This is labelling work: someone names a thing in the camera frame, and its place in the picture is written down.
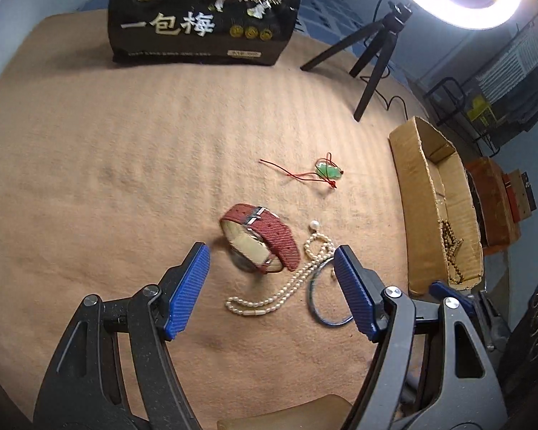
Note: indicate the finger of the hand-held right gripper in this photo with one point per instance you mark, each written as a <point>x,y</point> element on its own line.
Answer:
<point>437,287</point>

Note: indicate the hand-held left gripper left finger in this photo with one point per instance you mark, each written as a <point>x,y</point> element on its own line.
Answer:
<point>188,291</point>

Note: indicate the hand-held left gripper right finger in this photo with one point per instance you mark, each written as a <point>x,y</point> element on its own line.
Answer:
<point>356,293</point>

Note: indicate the dark blue bangle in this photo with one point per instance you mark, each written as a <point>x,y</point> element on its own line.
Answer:
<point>316,311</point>

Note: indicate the shallow cardboard box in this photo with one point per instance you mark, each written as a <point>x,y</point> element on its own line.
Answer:
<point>414,188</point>

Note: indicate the orange-covered side table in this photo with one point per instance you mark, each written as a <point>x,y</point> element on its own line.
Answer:
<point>493,206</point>

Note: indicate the black metal shoe rack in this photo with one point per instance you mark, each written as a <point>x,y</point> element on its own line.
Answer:
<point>444,87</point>

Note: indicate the dark hanging clothes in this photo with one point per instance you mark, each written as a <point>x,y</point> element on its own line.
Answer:
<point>524,103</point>

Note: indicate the black tripod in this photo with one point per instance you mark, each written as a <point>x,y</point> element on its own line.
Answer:
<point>372,76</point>

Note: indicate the striped white cloth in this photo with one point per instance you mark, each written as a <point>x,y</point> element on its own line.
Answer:
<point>515,62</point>

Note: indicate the black printed snack bag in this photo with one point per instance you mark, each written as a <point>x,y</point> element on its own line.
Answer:
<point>197,18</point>

